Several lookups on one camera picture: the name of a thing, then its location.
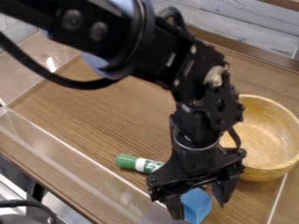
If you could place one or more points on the green Expo marker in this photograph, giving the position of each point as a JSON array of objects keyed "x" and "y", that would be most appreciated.
[{"x": 138, "y": 163}]

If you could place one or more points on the blue rectangular block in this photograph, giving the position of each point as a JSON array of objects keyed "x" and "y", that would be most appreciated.
[{"x": 197, "y": 205}]

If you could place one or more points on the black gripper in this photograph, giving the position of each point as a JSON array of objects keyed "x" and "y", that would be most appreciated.
[{"x": 193, "y": 168}]

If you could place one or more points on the black table leg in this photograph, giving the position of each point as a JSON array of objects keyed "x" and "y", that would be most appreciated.
[{"x": 38, "y": 192}]

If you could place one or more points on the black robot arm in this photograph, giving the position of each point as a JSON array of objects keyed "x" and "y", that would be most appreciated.
[{"x": 129, "y": 39}]

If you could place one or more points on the clear acrylic tray wall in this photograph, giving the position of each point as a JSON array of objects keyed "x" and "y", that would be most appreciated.
[{"x": 66, "y": 133}]

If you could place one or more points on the brown wooden bowl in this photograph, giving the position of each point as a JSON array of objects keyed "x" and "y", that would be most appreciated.
[{"x": 270, "y": 138}]

